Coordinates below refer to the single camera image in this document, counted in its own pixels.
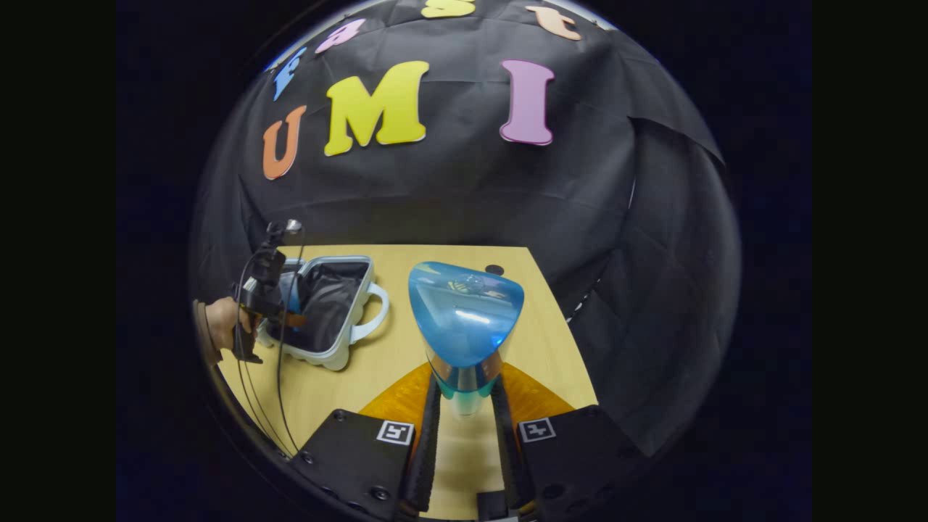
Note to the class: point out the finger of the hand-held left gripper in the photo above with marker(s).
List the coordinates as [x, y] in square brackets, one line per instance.
[295, 320]

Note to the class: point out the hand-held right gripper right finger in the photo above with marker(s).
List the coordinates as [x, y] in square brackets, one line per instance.
[507, 449]

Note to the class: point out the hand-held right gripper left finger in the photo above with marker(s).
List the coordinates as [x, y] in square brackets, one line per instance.
[429, 449]

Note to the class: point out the light blue suitcase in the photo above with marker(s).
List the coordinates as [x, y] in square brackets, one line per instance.
[330, 304]

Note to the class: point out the blue teal cosmetic tube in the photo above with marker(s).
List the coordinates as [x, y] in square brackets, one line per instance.
[464, 319]

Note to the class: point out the black backdrop cloth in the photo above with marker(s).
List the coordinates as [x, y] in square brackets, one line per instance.
[464, 188]

